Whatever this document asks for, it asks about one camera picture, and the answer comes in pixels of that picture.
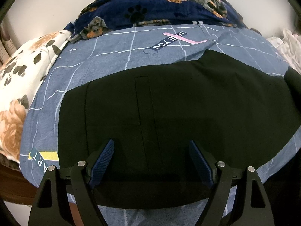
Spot black pants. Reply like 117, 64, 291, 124
58, 50, 300, 209

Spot blue grid-pattern bedsheet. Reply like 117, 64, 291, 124
19, 23, 301, 226

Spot white floral pillow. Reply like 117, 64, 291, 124
1, 30, 71, 162

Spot white crumpled cloth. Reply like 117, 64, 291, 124
267, 28, 301, 73

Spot navy dog-print blanket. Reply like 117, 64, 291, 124
65, 0, 245, 43

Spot brown wooden bed frame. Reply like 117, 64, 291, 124
0, 165, 37, 206

